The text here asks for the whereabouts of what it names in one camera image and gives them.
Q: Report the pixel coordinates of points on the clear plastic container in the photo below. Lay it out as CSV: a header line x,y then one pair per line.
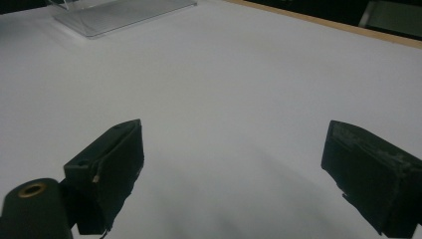
x,y
116,16

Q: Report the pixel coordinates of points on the white metal stand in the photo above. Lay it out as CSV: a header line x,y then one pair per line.
x,y
391,18

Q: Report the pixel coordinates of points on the wooden table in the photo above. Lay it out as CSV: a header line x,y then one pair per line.
x,y
365,32

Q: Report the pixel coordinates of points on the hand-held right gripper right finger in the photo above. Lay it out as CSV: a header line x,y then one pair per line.
x,y
375,179

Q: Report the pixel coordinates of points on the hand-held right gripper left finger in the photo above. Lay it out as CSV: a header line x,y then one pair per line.
x,y
106,172

